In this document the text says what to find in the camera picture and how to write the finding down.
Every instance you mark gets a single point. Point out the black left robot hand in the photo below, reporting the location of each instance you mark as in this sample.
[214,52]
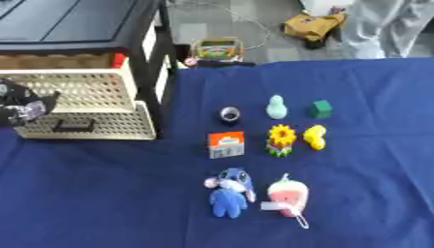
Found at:
[17,103]

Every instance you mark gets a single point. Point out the pale pierced drawer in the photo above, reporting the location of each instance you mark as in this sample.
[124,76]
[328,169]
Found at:
[90,97]

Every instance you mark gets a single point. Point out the black cabinet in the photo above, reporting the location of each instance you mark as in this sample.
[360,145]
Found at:
[73,25]

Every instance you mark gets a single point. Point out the green and white basket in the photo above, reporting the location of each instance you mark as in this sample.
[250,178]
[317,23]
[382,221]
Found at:
[217,49]

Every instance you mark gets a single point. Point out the orange and grey small box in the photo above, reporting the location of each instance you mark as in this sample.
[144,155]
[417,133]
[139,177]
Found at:
[226,144]

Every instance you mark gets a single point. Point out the black tape roll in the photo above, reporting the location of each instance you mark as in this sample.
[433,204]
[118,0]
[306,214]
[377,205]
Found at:
[230,115]

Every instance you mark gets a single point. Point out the blue soft toy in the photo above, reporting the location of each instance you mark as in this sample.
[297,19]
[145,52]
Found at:
[230,191]

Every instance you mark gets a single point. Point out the pale green pear toy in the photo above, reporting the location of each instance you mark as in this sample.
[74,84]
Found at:
[276,108]

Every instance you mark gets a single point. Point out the yellow sunflower toy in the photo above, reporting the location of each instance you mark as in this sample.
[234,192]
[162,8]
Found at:
[281,139]

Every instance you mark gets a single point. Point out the pink strawberry soft toy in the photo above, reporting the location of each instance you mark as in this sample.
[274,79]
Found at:
[288,195]

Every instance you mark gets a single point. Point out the yellow duck toy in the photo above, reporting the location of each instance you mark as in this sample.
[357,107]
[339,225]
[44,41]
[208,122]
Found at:
[315,136]

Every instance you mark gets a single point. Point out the green cube block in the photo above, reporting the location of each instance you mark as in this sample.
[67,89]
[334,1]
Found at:
[320,109]

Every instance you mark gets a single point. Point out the person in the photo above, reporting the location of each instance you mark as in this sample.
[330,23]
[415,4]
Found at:
[384,25]

